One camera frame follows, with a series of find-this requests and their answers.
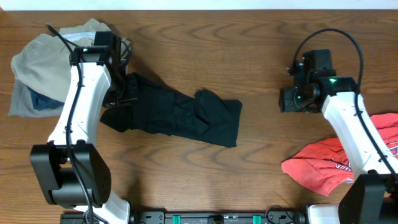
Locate black polo shirt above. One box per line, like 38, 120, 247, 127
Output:
100, 73, 243, 147

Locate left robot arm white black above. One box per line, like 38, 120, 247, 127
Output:
30, 26, 139, 223

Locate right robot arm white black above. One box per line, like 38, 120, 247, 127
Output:
279, 49, 397, 223

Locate red printed t-shirt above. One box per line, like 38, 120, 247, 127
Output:
281, 113, 397, 196

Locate folded khaki pants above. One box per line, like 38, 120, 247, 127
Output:
11, 17, 131, 103

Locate folded navy garment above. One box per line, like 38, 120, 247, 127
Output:
27, 87, 64, 111

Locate folded grey garment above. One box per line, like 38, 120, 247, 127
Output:
8, 80, 63, 118

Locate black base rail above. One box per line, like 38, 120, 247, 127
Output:
60, 205, 307, 224

